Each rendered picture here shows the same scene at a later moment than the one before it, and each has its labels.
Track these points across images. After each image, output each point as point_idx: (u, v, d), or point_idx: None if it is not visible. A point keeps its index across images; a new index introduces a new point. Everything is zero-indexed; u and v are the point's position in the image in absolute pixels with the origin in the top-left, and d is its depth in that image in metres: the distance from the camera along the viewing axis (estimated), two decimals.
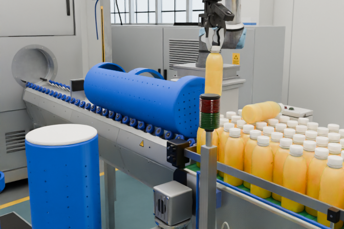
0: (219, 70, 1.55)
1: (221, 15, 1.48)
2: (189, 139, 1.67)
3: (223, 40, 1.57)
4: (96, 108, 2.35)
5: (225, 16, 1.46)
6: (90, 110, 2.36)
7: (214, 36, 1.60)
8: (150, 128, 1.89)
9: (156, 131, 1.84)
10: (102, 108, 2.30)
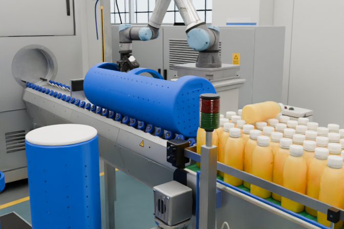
0: None
1: (130, 64, 2.21)
2: (189, 139, 1.67)
3: None
4: (97, 107, 2.35)
5: (132, 66, 2.20)
6: (90, 110, 2.35)
7: None
8: (150, 127, 1.89)
9: (156, 132, 1.84)
10: (102, 107, 2.30)
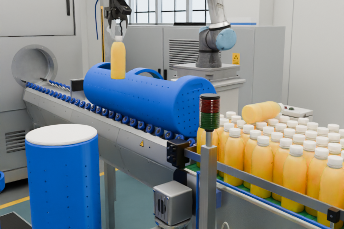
0: None
1: (120, 9, 1.73)
2: (189, 139, 1.67)
3: (125, 30, 1.83)
4: (97, 107, 2.35)
5: (123, 10, 1.72)
6: (90, 110, 2.35)
7: (119, 26, 1.86)
8: (150, 127, 1.89)
9: (156, 132, 1.84)
10: (102, 107, 2.30)
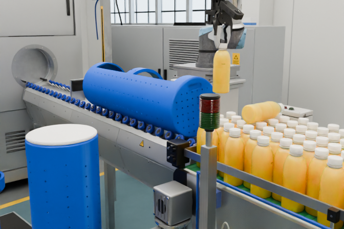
0: None
1: (231, 14, 1.50)
2: (189, 139, 1.67)
3: (230, 38, 1.60)
4: (97, 107, 2.36)
5: (235, 15, 1.48)
6: (91, 110, 2.35)
7: (220, 32, 1.62)
8: (150, 127, 1.89)
9: (156, 132, 1.84)
10: (101, 107, 2.31)
